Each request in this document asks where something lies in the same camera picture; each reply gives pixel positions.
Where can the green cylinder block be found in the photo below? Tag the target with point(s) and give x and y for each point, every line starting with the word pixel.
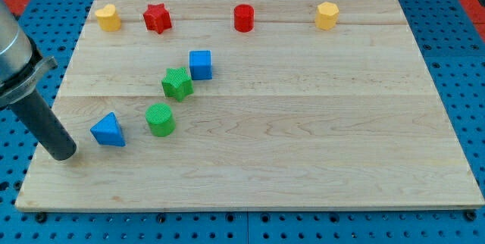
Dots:
pixel 160 119

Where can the red cylinder block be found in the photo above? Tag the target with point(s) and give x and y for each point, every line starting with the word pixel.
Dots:
pixel 243 18

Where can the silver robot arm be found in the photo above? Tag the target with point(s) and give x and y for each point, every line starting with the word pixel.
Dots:
pixel 22 64

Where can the green star block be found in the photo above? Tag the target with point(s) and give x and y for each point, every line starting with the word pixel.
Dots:
pixel 177 84

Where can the blue triangle block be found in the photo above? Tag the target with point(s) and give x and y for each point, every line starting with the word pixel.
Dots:
pixel 108 131

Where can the blue cube block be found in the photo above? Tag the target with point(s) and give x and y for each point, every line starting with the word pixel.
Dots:
pixel 200 64

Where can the red star block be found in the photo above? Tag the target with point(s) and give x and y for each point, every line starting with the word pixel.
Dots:
pixel 157 18

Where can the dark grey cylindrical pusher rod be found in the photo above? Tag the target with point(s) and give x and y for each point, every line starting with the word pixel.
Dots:
pixel 37 116

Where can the yellow heart block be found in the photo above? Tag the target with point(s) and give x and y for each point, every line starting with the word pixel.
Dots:
pixel 108 19

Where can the light wooden board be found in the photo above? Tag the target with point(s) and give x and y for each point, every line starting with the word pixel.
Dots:
pixel 295 118

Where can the yellow hexagon block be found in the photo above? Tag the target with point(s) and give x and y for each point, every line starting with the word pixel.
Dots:
pixel 326 15

